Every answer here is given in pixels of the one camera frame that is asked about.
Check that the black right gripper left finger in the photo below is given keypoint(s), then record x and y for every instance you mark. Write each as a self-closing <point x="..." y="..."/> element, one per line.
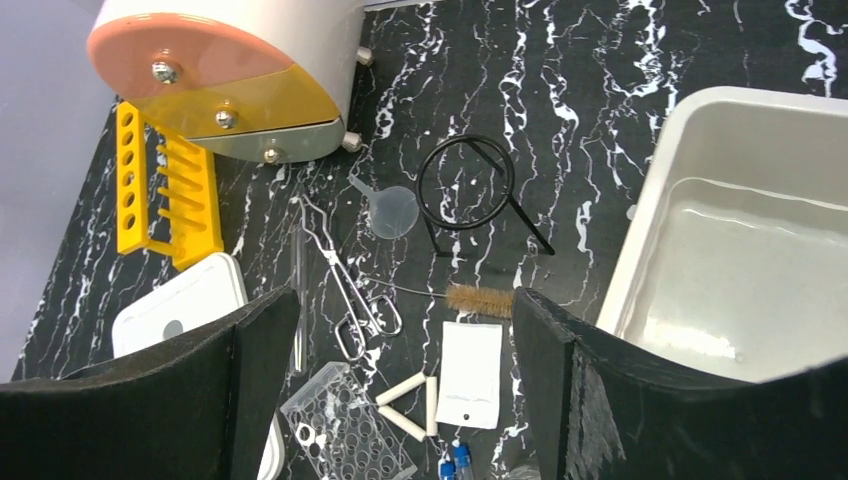
<point x="196" y="406"/>

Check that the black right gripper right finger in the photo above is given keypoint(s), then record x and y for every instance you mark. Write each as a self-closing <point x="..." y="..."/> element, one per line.
<point x="600" y="407"/>

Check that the glass stirring rod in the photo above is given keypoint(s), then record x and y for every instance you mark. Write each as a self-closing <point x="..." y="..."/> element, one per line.
<point x="299" y="283"/>

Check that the clear plastic tube rack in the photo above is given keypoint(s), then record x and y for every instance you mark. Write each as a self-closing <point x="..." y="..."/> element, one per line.
<point x="338" y="427"/>

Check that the blue capped vial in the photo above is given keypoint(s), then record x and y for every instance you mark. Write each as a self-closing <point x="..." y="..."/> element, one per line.
<point x="463" y="464"/>
<point x="447" y="471"/>

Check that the yellow test tube rack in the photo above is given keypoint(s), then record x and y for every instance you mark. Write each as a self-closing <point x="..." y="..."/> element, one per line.
<point x="190" y="191"/>

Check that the clear glass dish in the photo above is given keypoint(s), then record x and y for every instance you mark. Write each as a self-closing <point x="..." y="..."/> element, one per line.
<point x="526" y="471"/>

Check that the white bin lid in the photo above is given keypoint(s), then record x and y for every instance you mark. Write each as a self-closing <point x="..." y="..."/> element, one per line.
<point x="201" y="294"/>

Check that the white paper packet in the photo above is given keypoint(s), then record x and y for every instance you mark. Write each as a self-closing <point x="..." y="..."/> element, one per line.
<point x="469" y="380"/>

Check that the brown test tube brush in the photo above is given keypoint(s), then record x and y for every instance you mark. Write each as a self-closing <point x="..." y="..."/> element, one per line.
<point x="464" y="298"/>

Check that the white clay pipe triangle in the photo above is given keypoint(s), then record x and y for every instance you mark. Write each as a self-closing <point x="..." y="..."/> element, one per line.
<point x="411" y="406"/>

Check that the white plastic bin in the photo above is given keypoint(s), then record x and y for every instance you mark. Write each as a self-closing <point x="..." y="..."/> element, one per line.
<point x="735" y="259"/>

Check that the clear plastic funnel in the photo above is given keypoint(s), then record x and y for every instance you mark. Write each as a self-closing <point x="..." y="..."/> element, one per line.
<point x="392" y="212"/>

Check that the round white drawer cabinet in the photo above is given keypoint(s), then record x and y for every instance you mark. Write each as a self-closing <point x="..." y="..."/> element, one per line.
<point x="257" y="80"/>

